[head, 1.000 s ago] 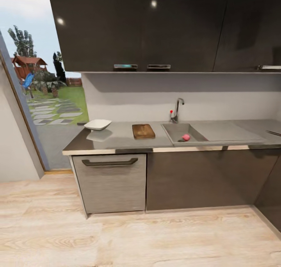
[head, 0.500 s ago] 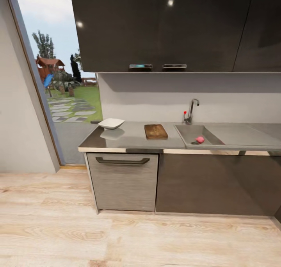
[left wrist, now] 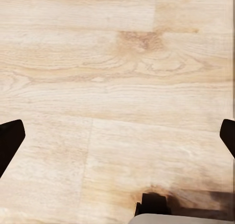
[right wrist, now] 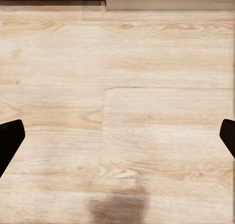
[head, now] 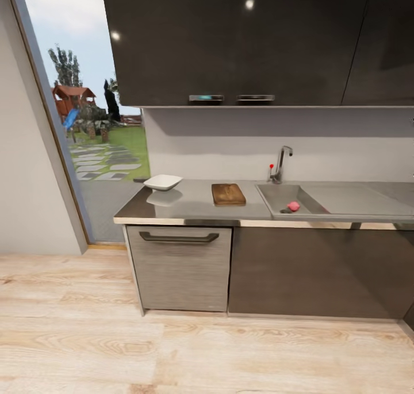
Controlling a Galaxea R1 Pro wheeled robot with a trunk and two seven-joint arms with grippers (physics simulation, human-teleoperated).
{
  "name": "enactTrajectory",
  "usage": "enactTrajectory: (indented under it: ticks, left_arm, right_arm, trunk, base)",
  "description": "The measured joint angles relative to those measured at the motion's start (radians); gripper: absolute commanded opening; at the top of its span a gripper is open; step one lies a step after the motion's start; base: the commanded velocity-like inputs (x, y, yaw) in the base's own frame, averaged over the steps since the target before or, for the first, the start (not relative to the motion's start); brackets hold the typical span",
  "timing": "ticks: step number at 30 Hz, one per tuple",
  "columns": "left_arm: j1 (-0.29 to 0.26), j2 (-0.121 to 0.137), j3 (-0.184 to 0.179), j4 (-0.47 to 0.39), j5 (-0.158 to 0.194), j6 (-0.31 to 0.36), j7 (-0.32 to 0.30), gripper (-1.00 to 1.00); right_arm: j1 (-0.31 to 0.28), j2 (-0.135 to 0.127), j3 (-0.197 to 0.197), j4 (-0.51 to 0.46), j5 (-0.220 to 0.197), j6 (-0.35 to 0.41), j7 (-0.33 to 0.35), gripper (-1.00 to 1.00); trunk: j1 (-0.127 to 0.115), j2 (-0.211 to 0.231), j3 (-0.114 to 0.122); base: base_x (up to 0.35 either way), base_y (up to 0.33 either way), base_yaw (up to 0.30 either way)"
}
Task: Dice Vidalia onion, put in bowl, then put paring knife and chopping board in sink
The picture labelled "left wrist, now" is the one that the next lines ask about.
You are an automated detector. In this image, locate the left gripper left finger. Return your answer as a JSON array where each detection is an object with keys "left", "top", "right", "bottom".
[{"left": 0, "top": 119, "right": 25, "bottom": 178}]

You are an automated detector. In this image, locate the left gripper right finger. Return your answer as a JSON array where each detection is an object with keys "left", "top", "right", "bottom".
[{"left": 219, "top": 119, "right": 235, "bottom": 158}]

